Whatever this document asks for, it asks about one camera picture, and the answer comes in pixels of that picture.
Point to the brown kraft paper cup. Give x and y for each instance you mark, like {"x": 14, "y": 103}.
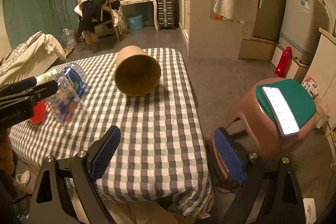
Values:
{"x": 137, "y": 73}

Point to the dark suitcase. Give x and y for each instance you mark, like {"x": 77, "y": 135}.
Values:
{"x": 166, "y": 13}

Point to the white paper cup green print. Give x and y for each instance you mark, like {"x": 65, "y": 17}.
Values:
{"x": 48, "y": 76}

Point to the cardboard box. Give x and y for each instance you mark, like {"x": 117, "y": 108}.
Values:
{"x": 257, "y": 49}

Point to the white small refrigerator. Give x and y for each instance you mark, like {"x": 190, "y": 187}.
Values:
{"x": 300, "y": 28}

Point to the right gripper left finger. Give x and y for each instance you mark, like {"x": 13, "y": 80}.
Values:
{"x": 51, "y": 203}

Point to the white louvered wardrobe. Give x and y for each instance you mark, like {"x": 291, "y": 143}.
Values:
{"x": 210, "y": 35}

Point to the red thermos bottle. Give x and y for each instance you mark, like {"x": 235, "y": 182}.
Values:
{"x": 283, "y": 62}

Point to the white slipper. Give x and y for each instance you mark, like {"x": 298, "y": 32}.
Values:
{"x": 23, "y": 179}

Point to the red cup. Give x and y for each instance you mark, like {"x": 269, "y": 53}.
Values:
{"x": 39, "y": 113}

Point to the large water jug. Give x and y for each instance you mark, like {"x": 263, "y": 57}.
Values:
{"x": 68, "y": 38}

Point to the bed with bedding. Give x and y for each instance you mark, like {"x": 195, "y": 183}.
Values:
{"x": 31, "y": 58}

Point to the blue plastic water bottle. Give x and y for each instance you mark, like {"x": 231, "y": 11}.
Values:
{"x": 76, "y": 77}

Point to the wooden chair with clothes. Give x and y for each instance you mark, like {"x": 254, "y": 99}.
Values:
{"x": 93, "y": 13}

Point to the clear plastic cup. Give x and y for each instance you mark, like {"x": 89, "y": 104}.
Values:
{"x": 67, "y": 107}

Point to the green corner curtain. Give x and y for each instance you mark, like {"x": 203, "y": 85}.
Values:
{"x": 23, "y": 18}

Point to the blue laundry basket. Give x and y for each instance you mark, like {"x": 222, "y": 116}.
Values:
{"x": 135, "y": 21}

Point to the white desk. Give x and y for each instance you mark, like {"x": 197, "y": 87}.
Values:
{"x": 144, "y": 6}

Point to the brown plastic stool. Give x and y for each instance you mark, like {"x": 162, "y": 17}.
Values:
{"x": 268, "y": 142}

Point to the checkered tablecloth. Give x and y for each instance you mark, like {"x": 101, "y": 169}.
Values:
{"x": 161, "y": 152}

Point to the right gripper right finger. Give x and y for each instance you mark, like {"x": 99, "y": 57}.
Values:
{"x": 242, "y": 173}

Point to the green cushion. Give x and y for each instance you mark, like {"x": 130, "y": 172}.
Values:
{"x": 299, "y": 101}

